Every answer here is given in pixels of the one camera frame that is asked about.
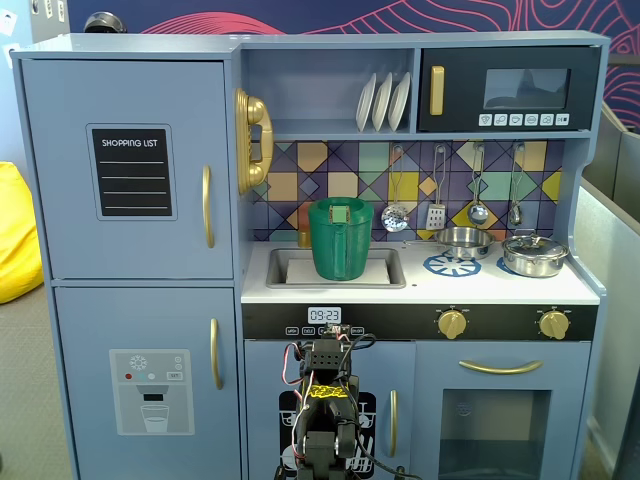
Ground steel ladle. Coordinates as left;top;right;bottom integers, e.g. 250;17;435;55
467;143;489;226

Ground green plastic pitcher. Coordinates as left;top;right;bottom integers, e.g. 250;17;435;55
307;196;375;281

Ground steel pan without lid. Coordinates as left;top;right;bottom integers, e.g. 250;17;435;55
403;227;496;260

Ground blue door with dispenser print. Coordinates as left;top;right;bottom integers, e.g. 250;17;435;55
53;287;242;480

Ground grey toy sink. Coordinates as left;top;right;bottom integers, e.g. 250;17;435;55
265;248;407;290

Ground small steel utensil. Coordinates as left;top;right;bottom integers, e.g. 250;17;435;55
508;143;526;226

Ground blue oven door with window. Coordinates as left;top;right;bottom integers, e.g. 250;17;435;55
414;342;592;480

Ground blue toy kitchen cabinet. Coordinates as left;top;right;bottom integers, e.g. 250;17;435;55
9;30;612;480

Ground yellow bean bag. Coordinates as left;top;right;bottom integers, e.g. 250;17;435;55
0;160;45;305

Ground steel slotted skimmer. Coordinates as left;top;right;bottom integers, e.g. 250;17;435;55
381;144;410;234

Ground grey metal locker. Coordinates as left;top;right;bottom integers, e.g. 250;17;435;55
29;0;69;46

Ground blue dishwasher door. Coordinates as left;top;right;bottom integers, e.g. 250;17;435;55
243;340;416;480

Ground gold oven door handle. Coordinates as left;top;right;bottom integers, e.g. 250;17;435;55
458;359;544;375

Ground gold dishwasher door handle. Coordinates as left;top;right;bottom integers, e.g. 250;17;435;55
388;389;399;459

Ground white toy plate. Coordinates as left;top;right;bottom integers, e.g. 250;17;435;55
372;72;395;133
388;72;412;133
355;73;378;133

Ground blue door with shopping list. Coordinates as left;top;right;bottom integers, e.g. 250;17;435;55
20;59;235;280

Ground steel pot with lid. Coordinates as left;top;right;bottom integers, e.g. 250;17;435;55
501;230;570;278

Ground steel slotted spatula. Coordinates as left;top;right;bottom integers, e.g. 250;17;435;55
425;144;447;231

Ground gold freezer door handle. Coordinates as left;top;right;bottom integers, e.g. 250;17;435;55
209;318;224;391

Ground black round helmet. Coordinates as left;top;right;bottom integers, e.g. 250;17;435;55
83;13;124;35

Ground gold stove knob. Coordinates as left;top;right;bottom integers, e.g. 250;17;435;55
437;309;469;340
538;309;570;340

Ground gold toy telephone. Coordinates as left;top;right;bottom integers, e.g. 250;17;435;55
234;88;275;196

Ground light grey desk partition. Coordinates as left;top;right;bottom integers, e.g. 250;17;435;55
573;184;632;474

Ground black toy microwave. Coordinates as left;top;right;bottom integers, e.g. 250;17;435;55
418;47;601;133

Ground gold microwave handle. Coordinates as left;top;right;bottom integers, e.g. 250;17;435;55
429;65;445;116

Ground long gold door handle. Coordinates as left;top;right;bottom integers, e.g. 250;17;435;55
201;164;216;250

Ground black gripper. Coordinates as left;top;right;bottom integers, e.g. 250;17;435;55
322;323;353;343

